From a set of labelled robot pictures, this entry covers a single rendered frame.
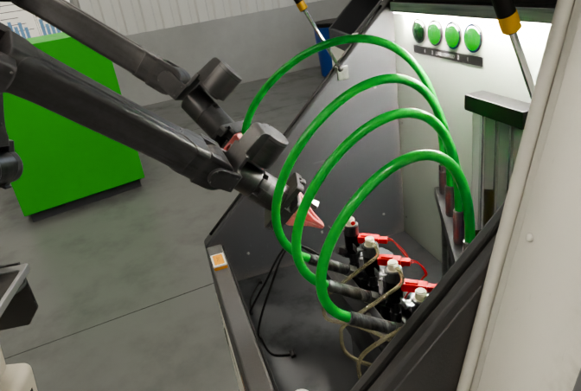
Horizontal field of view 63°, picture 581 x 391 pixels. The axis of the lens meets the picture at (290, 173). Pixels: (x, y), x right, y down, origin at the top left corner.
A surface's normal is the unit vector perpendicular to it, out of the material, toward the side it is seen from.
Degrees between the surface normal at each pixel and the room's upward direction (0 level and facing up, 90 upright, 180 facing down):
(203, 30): 90
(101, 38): 72
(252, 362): 0
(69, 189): 90
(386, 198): 90
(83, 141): 90
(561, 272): 76
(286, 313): 0
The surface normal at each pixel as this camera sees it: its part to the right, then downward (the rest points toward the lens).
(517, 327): -0.95, 0.02
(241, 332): -0.14, -0.91
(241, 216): 0.30, 0.34
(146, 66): -0.07, 0.11
